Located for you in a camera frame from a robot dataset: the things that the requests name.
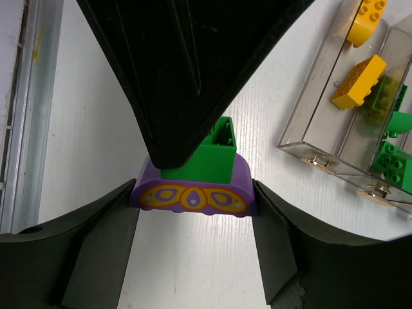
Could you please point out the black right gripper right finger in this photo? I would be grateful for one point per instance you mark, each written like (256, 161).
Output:
(307, 263)

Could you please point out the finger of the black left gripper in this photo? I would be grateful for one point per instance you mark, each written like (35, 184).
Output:
(181, 63)

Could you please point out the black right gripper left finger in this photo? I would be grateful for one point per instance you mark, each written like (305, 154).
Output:
(77, 260)

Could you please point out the purple arched lego brick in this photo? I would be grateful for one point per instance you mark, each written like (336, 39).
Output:
(237, 198)

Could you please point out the green lego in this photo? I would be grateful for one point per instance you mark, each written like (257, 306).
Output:
(213, 160)

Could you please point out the yellow long lego brick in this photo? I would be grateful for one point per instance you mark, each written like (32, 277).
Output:
(357, 85)

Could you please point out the green rounded lego brick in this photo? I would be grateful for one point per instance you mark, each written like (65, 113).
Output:
(400, 123)

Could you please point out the yellow rounded lego brick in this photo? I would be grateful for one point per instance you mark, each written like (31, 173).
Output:
(366, 20)

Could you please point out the clear container middle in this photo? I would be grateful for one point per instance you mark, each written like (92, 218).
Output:
(386, 119)

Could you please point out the clear container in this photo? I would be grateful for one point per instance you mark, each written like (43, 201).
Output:
(386, 119)
(319, 133)

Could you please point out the clear container near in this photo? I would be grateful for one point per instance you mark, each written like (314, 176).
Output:
(319, 133)

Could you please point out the aluminium table front rail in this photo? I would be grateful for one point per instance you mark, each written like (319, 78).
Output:
(26, 102)

